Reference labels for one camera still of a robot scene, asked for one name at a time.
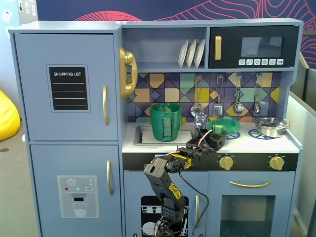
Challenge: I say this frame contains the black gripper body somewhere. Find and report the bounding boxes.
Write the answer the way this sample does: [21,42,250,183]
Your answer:
[206,132,226,151]

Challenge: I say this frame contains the steel pot lid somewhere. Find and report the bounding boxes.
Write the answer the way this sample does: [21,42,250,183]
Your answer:
[254,117,284,127]

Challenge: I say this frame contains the gold stove knob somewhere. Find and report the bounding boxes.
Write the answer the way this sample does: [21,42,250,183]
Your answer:
[269,155,285,171]
[219,155,234,171]

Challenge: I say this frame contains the steel slotted spatula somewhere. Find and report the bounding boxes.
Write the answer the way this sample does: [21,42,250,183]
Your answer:
[213,74,224,117]

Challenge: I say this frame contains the steel slotted skimmer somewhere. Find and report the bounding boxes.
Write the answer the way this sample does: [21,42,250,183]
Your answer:
[190,75,203,118]

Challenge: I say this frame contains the steel ladle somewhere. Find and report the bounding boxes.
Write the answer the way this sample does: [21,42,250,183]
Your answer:
[233,73,244,115]

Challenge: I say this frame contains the steel spoon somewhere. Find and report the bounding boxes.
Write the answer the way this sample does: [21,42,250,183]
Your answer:
[253,73,263,115]

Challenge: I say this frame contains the steel toy pot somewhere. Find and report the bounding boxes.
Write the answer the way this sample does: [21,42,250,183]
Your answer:
[251,117,290,138]

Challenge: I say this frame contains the blue oven door with window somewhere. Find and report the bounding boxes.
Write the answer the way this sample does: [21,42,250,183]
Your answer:
[208,170,296,237]

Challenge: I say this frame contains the green ribbed container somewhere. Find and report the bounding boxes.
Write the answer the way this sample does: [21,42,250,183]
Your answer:
[150,103,183,143]

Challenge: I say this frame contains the grey toy sink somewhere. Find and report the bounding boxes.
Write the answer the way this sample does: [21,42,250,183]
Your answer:
[134,125,198,146]

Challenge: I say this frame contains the white toy plate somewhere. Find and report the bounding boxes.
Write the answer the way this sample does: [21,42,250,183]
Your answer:
[193,39,206,68]
[178,39,189,69]
[185,39,197,69]

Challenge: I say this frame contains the grey cubicle partition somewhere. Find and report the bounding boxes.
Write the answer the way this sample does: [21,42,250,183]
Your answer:
[287,53,316,237]

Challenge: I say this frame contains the black microwave door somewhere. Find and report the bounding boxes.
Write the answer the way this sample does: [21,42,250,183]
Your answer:
[208,24,300,69]

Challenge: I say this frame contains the blue dishwasher door with decal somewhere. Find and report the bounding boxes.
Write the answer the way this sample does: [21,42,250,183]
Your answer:
[123,170,209,237]

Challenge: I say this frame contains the blue toy kitchen unit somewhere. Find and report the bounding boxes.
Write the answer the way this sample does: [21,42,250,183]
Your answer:
[8,18,306,237]

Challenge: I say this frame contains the gold toy telephone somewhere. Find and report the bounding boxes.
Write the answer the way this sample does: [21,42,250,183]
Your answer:
[118,46,138,100]

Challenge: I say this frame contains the blue freezer door ice dispenser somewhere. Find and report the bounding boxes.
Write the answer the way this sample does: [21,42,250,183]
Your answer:
[29,145,124,237]

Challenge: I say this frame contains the blue fridge door shopping list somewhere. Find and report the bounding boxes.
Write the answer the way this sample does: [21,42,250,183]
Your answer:
[14,33,119,142]

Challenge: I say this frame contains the yellow beanbag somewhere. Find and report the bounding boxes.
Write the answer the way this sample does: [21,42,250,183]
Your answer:
[0,89,20,142]

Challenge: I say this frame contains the red white servo wires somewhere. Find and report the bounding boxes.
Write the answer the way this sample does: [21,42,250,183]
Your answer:
[196,128,213,149]

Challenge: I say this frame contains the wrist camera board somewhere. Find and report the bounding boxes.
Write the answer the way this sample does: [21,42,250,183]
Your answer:
[194,113,208,130]

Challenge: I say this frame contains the black power cable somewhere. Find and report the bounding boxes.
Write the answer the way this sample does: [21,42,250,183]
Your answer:
[179,171,210,237]

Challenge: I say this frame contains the gold oven door handle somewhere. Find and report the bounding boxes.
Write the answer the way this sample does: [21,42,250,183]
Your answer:
[229,180,272,188]

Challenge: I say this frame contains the gold dishwasher door handle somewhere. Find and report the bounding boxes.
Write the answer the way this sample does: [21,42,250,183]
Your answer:
[195,195,200,229]

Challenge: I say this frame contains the gold fridge door handle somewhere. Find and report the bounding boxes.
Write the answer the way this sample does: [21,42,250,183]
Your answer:
[102,85,110,126]

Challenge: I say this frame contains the gold freezer door handle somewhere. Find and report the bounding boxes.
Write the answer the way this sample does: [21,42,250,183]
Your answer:
[106,159,114,196]

